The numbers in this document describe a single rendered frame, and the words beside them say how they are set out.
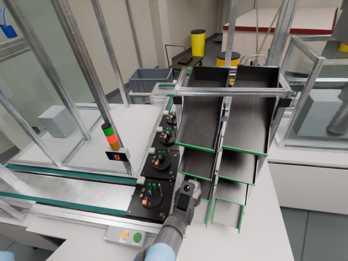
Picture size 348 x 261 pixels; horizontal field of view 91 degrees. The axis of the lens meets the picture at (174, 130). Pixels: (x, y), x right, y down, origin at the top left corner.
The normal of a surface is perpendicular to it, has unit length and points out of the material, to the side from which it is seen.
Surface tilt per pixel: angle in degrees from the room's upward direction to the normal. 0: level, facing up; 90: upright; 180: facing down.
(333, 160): 0
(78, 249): 0
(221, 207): 45
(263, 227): 0
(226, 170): 25
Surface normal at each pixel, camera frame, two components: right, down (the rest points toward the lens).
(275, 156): -0.08, -0.75
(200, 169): -0.22, -0.41
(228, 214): -0.30, -0.07
